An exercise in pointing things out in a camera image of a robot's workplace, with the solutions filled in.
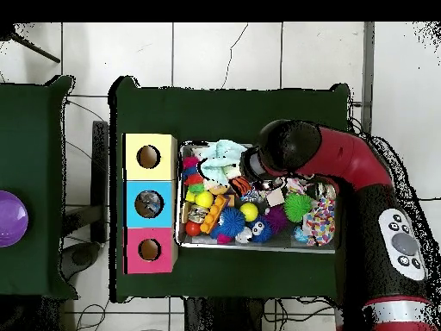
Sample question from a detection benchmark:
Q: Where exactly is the plain wooden block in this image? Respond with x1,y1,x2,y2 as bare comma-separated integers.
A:
265,187,286,208

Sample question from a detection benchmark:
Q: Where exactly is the dark green side tablecloth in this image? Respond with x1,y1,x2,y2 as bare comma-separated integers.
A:
0,74,78,298

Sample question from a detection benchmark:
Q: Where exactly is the green spiky ball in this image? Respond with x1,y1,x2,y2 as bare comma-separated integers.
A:
283,192,314,224

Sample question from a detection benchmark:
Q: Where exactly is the purple bowl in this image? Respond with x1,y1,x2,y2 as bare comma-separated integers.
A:
0,190,29,248

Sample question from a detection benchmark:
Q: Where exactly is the yellow ball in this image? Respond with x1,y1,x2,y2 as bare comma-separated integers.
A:
239,202,260,222

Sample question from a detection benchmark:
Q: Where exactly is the blue spiky ball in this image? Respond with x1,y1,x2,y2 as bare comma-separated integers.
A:
218,206,246,238
248,218,274,244

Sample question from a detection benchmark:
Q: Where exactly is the shallow mesh bin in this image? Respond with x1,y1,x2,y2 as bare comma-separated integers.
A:
174,141,340,255

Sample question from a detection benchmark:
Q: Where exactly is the multicolour spiky caterpillar toy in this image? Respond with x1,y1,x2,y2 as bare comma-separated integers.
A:
182,155,207,194

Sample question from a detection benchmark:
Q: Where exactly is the light blue knitted cloth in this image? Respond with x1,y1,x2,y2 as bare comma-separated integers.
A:
199,139,248,187

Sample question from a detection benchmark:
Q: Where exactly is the wooden box with three holes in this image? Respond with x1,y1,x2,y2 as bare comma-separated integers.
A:
122,133,179,275

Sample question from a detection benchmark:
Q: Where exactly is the orange and purple toy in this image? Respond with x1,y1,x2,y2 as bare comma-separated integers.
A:
200,194,230,234

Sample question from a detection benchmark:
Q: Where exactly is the colourful patterned cloth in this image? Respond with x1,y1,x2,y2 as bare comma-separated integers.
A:
302,196,338,247

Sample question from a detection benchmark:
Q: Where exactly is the black tripod leg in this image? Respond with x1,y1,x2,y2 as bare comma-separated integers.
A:
0,23,61,64

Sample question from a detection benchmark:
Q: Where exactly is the purple spiky toy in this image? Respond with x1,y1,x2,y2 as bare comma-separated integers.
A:
263,205,289,233

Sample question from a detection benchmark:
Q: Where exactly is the grey round foot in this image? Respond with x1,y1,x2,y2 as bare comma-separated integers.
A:
59,240,102,281

